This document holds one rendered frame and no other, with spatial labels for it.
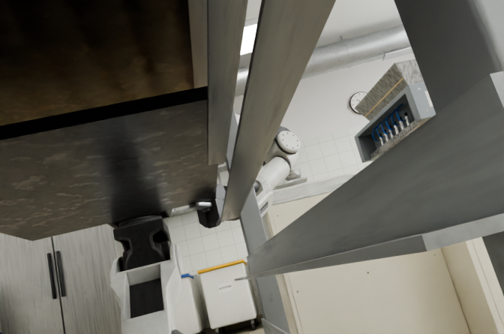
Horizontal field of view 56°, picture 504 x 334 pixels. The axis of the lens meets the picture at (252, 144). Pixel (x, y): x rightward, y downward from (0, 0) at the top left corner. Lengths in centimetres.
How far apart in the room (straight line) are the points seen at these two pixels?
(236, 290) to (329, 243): 525
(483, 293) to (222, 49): 177
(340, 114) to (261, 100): 620
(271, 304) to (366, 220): 52
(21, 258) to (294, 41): 585
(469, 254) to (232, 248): 444
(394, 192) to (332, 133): 621
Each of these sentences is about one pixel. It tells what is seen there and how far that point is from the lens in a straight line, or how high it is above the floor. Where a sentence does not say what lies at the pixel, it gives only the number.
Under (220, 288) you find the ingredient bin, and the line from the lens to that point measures 551.
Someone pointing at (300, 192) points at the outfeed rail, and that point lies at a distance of 203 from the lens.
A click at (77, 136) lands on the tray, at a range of 53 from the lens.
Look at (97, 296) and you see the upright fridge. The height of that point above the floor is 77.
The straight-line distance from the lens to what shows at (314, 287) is 199.
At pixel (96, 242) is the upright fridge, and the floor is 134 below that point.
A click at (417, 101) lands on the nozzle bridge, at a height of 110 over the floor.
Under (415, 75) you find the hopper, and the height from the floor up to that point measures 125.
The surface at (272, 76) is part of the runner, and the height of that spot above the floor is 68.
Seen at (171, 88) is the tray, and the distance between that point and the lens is 67.
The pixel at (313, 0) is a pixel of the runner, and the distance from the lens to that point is 18.
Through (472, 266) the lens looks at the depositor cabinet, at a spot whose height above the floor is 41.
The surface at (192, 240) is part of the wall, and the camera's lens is 625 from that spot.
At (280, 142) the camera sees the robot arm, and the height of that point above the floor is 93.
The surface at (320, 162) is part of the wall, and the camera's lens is 626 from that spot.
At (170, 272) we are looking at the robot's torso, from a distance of 117.
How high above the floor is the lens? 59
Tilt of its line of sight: 15 degrees up
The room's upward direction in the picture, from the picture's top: 14 degrees counter-clockwise
